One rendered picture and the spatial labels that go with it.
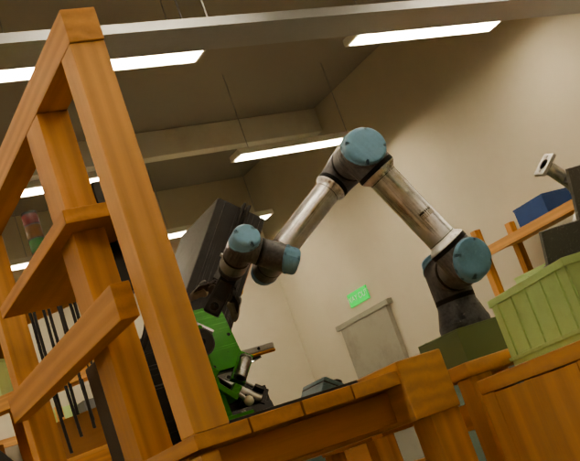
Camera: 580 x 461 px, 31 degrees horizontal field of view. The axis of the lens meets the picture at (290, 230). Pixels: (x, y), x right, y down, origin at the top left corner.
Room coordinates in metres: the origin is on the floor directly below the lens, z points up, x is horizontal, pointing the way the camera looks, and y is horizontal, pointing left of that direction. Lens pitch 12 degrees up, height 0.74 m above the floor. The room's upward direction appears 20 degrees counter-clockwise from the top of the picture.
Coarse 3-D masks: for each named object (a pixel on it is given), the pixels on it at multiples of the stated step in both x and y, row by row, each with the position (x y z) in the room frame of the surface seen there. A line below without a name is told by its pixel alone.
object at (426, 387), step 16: (432, 352) 2.63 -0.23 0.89; (384, 368) 2.62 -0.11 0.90; (400, 368) 2.57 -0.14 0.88; (416, 368) 2.60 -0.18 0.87; (432, 368) 2.62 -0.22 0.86; (400, 384) 2.58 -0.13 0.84; (416, 384) 2.59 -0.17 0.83; (432, 384) 2.61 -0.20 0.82; (448, 384) 2.63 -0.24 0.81; (400, 400) 2.61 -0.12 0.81; (416, 400) 2.58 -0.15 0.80; (432, 400) 2.60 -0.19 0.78; (448, 400) 2.63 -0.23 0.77; (400, 416) 2.63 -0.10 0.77; (416, 416) 2.57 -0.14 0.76; (384, 432) 2.75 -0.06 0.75; (336, 448) 2.95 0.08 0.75
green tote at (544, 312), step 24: (552, 264) 2.18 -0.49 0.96; (576, 264) 2.15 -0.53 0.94; (528, 288) 2.33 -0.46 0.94; (552, 288) 2.23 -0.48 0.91; (576, 288) 2.15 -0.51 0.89; (504, 312) 2.48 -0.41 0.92; (528, 312) 2.37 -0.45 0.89; (552, 312) 2.26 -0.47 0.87; (576, 312) 2.17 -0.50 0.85; (504, 336) 2.53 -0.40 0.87; (528, 336) 2.41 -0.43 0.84; (552, 336) 2.31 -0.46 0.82; (576, 336) 2.21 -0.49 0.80
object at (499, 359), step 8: (496, 352) 2.82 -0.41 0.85; (504, 352) 2.84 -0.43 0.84; (472, 360) 2.79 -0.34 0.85; (480, 360) 2.80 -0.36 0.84; (488, 360) 2.81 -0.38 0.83; (496, 360) 2.82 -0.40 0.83; (504, 360) 2.83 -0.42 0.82; (456, 368) 2.81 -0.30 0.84; (464, 368) 2.78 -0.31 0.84; (472, 368) 2.78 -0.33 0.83; (480, 368) 2.79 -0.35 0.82; (488, 368) 2.80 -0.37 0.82; (496, 368) 2.82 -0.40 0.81; (504, 368) 3.14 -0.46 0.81; (456, 376) 2.82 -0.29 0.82; (464, 376) 2.79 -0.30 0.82; (472, 376) 2.79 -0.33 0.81; (456, 384) 3.08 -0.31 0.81
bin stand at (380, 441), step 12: (396, 432) 3.48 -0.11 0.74; (360, 444) 3.22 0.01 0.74; (372, 444) 3.17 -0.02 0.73; (384, 444) 3.18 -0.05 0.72; (396, 444) 3.53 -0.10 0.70; (324, 456) 3.43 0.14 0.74; (336, 456) 3.41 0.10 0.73; (372, 456) 3.19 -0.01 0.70; (384, 456) 3.17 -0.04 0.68; (396, 456) 3.52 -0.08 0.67
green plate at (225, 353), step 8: (200, 312) 3.07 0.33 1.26; (200, 320) 3.05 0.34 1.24; (208, 320) 3.06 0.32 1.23; (216, 320) 3.07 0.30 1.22; (224, 320) 3.09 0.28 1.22; (216, 328) 3.06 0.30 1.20; (224, 328) 3.07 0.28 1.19; (216, 336) 3.05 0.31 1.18; (224, 336) 3.06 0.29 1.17; (232, 336) 3.07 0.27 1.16; (216, 344) 3.04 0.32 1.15; (224, 344) 3.05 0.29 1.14; (232, 344) 3.06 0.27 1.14; (216, 352) 3.03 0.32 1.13; (224, 352) 3.04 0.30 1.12; (232, 352) 3.05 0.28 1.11; (216, 360) 3.02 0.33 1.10; (224, 360) 3.03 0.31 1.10; (232, 360) 3.04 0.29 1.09; (216, 368) 3.01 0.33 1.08; (224, 368) 3.02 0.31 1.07; (232, 368) 3.04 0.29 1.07
